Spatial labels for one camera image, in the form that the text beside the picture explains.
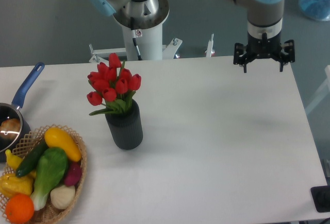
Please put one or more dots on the white bolt post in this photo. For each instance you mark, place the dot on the white bolt post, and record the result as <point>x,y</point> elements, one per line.
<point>210,50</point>

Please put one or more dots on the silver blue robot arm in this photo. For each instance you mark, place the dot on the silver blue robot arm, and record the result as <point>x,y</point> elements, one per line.
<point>142,20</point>

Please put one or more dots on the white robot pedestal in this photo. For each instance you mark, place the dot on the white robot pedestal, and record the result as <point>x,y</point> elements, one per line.
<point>149,42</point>

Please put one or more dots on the dark green cucumber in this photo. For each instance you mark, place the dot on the dark green cucumber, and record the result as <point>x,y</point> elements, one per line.
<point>31,160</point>

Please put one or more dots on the yellow bell pepper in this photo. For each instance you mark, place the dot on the yellow bell pepper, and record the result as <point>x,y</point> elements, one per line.
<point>12,185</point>

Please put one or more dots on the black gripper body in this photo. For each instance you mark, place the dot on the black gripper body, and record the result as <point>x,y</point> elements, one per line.
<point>264,48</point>

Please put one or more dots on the white metal base frame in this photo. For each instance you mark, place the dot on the white metal base frame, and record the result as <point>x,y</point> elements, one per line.
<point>101,55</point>

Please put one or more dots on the dark grey ribbed vase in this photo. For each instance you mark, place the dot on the dark grey ribbed vase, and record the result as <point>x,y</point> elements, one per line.
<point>126,130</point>

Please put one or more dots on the yellow squash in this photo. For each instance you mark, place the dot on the yellow squash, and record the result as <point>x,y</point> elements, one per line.
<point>56,137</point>

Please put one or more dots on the brown bread bun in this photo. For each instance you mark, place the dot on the brown bread bun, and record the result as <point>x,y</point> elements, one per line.
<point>10,129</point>

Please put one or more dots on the black device at edge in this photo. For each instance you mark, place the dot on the black device at edge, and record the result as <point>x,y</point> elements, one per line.
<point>320,195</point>

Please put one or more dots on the orange fruit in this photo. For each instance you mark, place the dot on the orange fruit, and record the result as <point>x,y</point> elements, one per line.
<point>19,209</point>

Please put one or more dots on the red tulip bouquet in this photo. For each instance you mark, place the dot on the red tulip bouquet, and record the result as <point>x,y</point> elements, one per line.
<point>113,87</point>

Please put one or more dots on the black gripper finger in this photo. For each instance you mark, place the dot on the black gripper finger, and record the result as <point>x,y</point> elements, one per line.
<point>243,55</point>
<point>283,54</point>

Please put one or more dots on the green bok choy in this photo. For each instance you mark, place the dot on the green bok choy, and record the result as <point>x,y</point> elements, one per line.
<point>50,170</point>

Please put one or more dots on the white garlic bulb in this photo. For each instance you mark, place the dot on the white garlic bulb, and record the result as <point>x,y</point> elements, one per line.
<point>62,196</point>

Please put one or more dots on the blue handled saucepan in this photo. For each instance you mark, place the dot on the blue handled saucepan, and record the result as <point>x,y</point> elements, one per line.
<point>13,110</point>

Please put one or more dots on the yellow banana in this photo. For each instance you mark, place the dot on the yellow banana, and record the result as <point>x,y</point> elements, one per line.
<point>13,161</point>

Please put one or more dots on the white frame at right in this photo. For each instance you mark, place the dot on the white frame at right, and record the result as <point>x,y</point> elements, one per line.
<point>321,92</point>

